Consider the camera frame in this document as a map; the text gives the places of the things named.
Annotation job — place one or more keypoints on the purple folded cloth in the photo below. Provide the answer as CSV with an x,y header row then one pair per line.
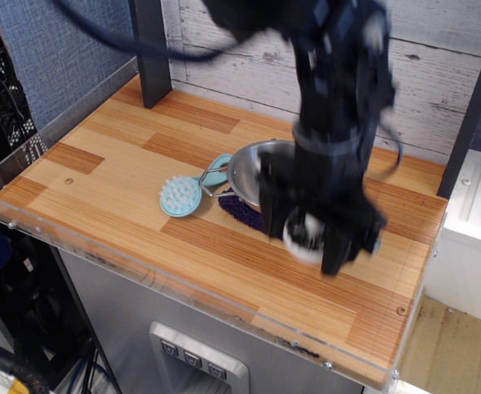
x,y
243,213

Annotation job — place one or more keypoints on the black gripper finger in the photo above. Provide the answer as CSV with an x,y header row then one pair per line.
x,y
276,205
340,247

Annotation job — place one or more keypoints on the dark right post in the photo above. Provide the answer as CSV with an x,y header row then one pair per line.
x,y
462,144

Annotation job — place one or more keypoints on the steel bowl with handles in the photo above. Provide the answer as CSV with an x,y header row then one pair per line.
x,y
244,168

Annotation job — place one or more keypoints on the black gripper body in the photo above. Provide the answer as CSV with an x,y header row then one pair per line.
x,y
328,187

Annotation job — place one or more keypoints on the teal scrub brush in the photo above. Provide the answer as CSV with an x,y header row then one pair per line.
x,y
181,195

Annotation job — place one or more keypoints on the silver button panel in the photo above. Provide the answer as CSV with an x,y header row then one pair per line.
x,y
188,365

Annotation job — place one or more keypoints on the dark left post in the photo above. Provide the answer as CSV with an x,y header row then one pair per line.
x,y
148,27

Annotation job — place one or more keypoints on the black plastic crate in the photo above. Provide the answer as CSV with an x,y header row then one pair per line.
x,y
16,123

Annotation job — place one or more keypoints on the dark post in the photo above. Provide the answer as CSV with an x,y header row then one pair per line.
x,y
462,144
148,27

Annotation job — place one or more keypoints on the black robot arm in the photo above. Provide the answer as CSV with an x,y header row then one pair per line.
x,y
342,65

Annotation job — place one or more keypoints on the black and white round brush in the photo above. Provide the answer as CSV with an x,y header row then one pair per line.
x,y
303,236

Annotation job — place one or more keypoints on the white aluminium block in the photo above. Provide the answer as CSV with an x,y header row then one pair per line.
x,y
453,275

